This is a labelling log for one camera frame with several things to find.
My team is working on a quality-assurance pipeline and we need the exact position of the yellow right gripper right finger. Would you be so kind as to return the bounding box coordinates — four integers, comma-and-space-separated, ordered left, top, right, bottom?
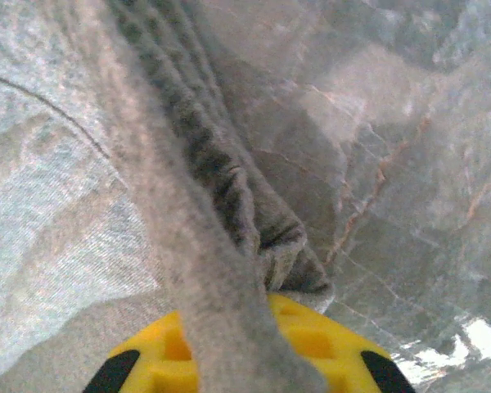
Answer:
265, 292, 417, 393

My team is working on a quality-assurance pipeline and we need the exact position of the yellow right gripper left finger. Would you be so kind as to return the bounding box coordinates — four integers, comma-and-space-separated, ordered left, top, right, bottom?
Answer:
81, 309, 200, 393

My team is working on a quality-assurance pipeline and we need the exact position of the grey garment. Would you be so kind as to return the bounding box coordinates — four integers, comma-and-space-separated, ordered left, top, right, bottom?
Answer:
0, 0, 336, 393

